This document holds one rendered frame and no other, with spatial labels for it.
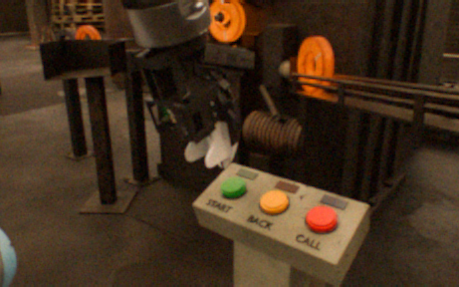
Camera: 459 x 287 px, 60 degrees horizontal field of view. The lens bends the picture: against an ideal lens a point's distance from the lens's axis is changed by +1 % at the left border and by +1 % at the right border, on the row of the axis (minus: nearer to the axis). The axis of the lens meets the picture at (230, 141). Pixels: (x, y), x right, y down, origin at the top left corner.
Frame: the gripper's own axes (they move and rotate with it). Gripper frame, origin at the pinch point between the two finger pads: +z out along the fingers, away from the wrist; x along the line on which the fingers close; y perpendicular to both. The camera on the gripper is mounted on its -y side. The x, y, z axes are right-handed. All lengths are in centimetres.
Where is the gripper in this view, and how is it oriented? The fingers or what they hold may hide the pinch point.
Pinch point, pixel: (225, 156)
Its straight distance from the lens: 57.8
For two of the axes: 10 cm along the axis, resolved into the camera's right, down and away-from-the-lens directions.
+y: -5.8, 5.8, -5.8
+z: 2.1, 7.9, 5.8
